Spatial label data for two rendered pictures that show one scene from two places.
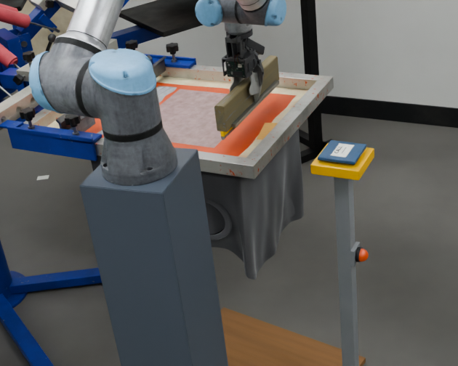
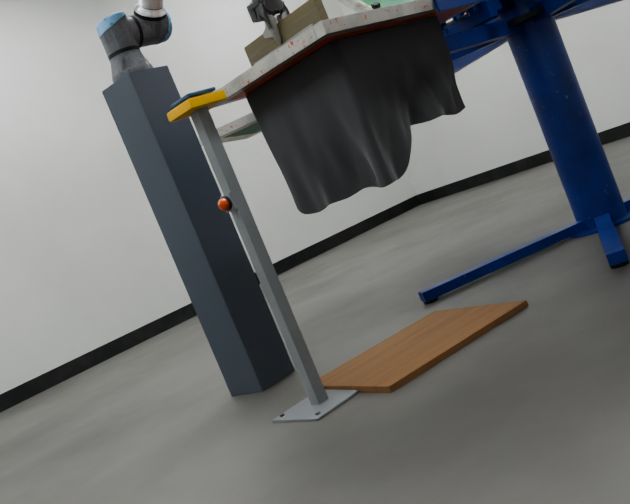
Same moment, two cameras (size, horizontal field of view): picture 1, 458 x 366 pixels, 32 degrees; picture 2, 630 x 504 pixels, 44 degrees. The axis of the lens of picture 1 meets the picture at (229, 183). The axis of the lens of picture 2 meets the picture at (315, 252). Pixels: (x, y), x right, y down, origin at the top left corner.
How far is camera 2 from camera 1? 3.83 m
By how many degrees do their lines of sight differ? 105
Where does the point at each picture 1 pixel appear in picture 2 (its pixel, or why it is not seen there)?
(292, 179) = (355, 135)
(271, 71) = (305, 14)
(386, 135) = not seen: outside the picture
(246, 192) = (266, 125)
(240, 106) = (264, 48)
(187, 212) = (125, 108)
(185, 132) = not seen: hidden behind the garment
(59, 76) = not seen: hidden behind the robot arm
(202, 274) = (148, 152)
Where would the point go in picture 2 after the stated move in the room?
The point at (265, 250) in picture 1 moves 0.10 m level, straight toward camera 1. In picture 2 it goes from (322, 196) to (294, 207)
